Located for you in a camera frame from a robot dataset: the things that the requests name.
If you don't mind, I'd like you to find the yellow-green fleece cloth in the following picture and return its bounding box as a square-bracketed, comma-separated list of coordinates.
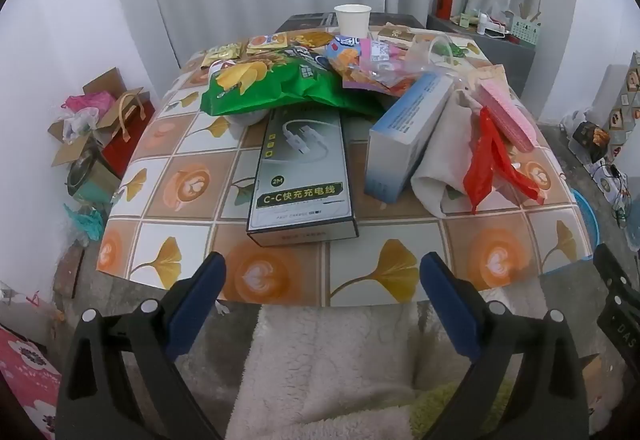
[410, 380, 503, 440]

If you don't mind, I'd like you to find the open cardboard box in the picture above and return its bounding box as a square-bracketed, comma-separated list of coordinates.
[49, 67, 156, 171]

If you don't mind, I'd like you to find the grey cabinet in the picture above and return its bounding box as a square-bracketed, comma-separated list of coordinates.
[426, 12, 543, 100]

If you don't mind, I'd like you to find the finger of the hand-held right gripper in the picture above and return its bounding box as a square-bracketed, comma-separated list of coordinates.
[593, 244, 640, 305]

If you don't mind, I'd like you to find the red paper bag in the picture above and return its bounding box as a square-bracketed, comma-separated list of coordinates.
[102, 120, 146, 178]

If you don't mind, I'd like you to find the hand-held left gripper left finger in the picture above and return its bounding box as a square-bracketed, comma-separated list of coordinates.
[55, 251, 228, 440]

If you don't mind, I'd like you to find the green chip bag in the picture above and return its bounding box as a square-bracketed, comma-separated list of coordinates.
[200, 47, 388, 118]

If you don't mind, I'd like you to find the white fleece clothing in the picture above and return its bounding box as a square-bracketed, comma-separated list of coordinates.
[225, 305, 418, 440]

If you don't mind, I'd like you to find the gold foil snack packet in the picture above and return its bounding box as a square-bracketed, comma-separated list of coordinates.
[202, 42, 246, 70]

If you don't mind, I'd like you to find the blue and white box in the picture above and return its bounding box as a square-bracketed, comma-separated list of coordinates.
[364, 72, 453, 201]

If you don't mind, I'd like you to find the green desk calendar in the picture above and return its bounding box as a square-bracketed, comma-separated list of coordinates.
[510, 14, 542, 45]

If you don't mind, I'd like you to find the yellow orange-edged snack packet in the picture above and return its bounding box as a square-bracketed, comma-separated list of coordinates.
[245, 32, 288, 55]

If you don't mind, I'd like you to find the white cloth bag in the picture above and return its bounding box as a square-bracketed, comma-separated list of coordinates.
[411, 87, 496, 218]

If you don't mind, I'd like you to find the green foil wrapper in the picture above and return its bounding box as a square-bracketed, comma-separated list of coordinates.
[432, 40, 468, 58]

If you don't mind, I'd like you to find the pink packet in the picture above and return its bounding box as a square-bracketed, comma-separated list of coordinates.
[472, 77, 540, 153]

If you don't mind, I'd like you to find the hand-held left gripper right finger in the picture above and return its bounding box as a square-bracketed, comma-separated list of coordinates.
[419, 251, 593, 440]

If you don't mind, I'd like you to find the clear plastic cup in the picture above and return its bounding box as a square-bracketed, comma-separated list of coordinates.
[400, 34, 463, 80]

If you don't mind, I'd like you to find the white bowl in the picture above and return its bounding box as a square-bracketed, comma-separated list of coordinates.
[222, 107, 271, 128]

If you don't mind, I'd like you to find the orange cracker packet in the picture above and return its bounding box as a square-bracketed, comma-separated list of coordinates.
[287, 30, 333, 50]

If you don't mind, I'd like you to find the blue plastic basket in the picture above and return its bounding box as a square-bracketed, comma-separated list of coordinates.
[569, 187, 602, 261]

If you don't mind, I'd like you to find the green cardboard box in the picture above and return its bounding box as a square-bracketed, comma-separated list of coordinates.
[67, 155, 121, 205]

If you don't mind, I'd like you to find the white plastic bag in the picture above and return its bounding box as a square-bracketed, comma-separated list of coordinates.
[62, 108, 101, 143]

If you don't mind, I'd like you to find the white plastic rack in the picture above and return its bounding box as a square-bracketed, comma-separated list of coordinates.
[477, 10, 511, 35]

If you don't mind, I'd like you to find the pink plastic bag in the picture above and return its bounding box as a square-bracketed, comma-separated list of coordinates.
[65, 90, 118, 113]

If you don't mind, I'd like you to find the leaf patterned tablecloth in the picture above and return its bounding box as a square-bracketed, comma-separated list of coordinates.
[97, 22, 598, 308]

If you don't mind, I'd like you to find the red plastic wrapper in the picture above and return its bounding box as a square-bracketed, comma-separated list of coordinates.
[462, 106, 546, 215]

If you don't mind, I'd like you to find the pink flower printed bag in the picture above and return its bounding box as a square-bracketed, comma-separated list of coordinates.
[0, 327, 63, 440]

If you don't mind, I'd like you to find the dark snack bag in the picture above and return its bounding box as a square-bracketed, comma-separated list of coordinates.
[572, 122, 611, 163]

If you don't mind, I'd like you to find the small olive box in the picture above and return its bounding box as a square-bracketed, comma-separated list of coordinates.
[377, 24, 426, 43]

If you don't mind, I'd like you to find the grey cable box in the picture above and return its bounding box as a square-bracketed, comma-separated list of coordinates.
[246, 107, 359, 248]

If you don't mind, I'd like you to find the teal plastic bag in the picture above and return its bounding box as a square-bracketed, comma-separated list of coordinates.
[64, 204, 106, 241]

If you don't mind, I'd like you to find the white paper cup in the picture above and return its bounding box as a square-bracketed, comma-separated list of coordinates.
[334, 4, 372, 38]

